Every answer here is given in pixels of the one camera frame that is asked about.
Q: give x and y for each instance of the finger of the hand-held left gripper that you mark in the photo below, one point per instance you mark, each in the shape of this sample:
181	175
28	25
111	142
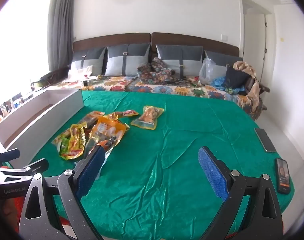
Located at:
36	166
7	154

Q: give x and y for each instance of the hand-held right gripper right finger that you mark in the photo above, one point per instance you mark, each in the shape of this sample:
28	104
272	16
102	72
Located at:
213	175

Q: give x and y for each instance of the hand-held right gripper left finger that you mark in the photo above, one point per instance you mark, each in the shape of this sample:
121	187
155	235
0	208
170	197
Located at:
89	172

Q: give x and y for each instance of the yellow red snack packet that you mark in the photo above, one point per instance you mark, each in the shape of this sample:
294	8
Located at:
75	141

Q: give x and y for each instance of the green snack packet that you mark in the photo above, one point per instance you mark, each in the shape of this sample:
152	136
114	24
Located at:
64	145

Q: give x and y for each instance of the large orange snack packet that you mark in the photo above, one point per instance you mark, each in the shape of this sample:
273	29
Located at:
109	130

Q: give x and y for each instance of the clear orange snack packet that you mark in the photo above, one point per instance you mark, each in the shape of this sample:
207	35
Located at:
92	117

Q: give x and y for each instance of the white cardboard box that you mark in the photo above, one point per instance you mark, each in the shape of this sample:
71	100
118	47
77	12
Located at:
42	110

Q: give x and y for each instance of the long orange red snack packet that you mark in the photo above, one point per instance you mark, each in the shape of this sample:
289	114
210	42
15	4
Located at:
125	113

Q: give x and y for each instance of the yellow packet of brown meat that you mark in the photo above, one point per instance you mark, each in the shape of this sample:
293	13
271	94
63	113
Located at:
147	116

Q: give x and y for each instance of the person's orange red clothing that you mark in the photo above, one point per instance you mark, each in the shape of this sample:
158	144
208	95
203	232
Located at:
8	213

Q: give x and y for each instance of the green satin cloth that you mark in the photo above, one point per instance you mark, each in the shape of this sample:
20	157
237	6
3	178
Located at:
172	142

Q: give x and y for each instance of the grey smartphone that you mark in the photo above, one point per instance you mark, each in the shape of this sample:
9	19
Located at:
265	140

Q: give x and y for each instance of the black smartphone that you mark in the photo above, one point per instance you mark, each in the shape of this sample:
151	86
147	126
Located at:
283	176

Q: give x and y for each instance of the floral window seat cushion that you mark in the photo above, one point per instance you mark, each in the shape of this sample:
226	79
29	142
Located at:
51	77

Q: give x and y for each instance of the floral bedsheet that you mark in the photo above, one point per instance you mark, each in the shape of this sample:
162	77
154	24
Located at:
164	90

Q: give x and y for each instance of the beige patterned cloth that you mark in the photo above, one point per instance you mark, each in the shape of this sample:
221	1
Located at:
253	85

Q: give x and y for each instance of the dark wooden chair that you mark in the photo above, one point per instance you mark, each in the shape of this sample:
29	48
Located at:
263	90

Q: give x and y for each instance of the black bag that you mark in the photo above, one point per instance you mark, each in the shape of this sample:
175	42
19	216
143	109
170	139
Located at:
235	78

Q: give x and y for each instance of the grey two-tone cushion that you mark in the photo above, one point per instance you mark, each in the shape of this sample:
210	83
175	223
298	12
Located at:
179	58
88	61
128	60
219	58

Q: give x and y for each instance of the window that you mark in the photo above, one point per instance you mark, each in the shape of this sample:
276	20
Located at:
19	42

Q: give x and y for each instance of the dark floral folded blanket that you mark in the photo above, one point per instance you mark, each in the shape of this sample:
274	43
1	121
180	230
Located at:
155	74

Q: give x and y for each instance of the white door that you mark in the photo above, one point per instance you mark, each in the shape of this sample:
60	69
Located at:
254	47

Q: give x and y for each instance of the brown headboard panel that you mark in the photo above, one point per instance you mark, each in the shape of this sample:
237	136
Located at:
112	40
192	40

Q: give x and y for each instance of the grey curtain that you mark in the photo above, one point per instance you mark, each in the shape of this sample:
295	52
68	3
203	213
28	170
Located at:
60	25

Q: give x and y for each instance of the white light switch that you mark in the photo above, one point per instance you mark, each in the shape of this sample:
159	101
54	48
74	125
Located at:
225	38

